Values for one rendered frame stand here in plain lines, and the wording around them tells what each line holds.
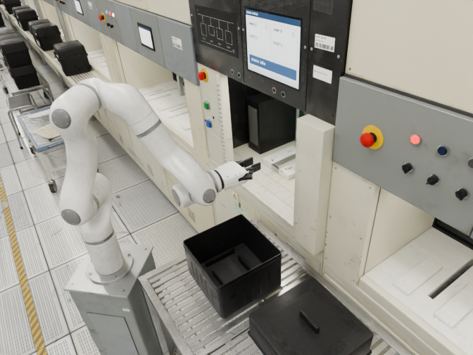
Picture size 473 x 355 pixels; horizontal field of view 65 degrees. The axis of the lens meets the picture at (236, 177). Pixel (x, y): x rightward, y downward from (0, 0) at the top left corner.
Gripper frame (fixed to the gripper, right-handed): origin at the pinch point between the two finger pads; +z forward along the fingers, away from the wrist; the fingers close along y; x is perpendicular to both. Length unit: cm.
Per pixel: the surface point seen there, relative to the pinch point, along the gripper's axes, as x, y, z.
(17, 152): -119, -337, -77
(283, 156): -29, -32, 43
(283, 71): 32.3, 1.5, 13.2
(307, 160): 8.0, 19.9, 8.2
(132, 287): -43, -13, -52
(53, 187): -112, -227, -61
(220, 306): -36, 21, -31
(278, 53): 37.5, -1.1, 13.2
